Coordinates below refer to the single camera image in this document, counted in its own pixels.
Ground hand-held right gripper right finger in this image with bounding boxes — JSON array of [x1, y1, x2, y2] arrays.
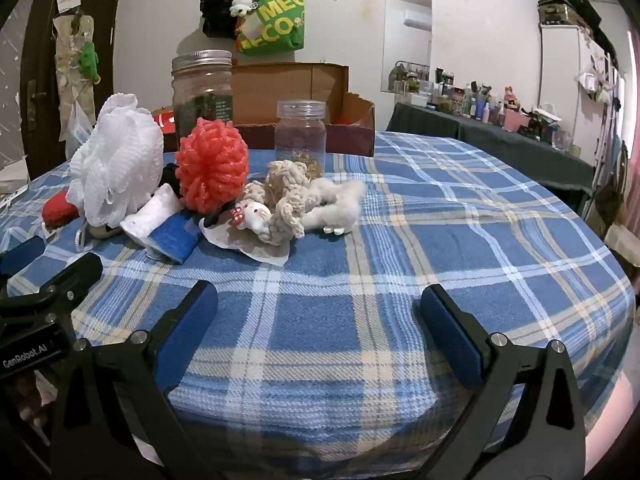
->
[[412, 284, 588, 480]]

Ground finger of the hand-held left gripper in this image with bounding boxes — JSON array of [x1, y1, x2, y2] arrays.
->
[[0, 252, 104, 331], [0, 235, 47, 281]]

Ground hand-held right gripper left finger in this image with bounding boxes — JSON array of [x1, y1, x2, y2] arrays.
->
[[50, 280, 236, 480]]

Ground red soft pad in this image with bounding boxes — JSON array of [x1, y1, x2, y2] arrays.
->
[[41, 191, 83, 231]]

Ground blue sponge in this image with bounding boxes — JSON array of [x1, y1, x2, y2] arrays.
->
[[145, 212, 204, 265]]

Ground white cloth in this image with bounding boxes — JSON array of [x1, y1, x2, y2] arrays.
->
[[120, 183, 183, 253]]

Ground white mesh bath pouf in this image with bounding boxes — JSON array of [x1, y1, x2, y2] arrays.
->
[[66, 92, 166, 228]]

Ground bunny plush hair clip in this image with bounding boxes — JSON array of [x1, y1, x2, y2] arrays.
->
[[231, 200, 273, 235]]

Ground red mesh bath pouf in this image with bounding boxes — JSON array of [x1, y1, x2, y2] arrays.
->
[[176, 117, 250, 213]]

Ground white fluffy scrunchie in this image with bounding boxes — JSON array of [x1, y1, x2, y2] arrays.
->
[[300, 178, 367, 236]]

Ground beige knitted scrunchie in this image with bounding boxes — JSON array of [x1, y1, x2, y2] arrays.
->
[[243, 160, 315, 247]]

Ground cardboard box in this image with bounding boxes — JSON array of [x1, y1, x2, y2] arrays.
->
[[152, 62, 376, 158]]

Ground person's left hand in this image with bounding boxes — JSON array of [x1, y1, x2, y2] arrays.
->
[[12, 370, 53, 448]]

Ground white paper sheet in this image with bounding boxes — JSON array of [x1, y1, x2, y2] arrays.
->
[[199, 215, 291, 267]]

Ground clear plastic hanging bags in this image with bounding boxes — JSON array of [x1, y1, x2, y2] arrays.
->
[[52, 14, 98, 161]]

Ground red printed mat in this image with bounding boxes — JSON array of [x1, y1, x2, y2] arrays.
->
[[152, 109, 177, 134]]

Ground brown wooden door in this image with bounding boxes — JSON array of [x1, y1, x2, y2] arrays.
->
[[20, 0, 126, 181]]

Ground dark cloth covered table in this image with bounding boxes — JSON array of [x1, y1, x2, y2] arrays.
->
[[386, 102, 596, 196]]

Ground green plush toy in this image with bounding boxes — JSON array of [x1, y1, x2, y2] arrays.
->
[[77, 41, 101, 81]]

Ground glass jar with metal lid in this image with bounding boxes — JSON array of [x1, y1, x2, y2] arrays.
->
[[171, 50, 235, 153]]

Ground clear plastic jar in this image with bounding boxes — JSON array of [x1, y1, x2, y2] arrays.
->
[[274, 100, 327, 178]]

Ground row of cosmetic bottles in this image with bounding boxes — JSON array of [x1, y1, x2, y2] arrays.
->
[[392, 60, 576, 153]]

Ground white refrigerator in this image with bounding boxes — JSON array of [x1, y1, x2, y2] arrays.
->
[[539, 24, 626, 171]]

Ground black bag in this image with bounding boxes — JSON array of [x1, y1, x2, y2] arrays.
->
[[199, 0, 251, 40]]

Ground green tote bag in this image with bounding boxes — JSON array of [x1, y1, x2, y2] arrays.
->
[[235, 0, 306, 57]]

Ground dark suitcase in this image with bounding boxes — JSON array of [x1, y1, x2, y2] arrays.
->
[[537, 0, 583, 27]]

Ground black clothes pile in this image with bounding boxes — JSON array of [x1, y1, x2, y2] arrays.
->
[[560, 0, 618, 56]]

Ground wall mirror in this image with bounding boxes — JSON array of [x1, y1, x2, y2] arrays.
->
[[381, 0, 432, 95]]

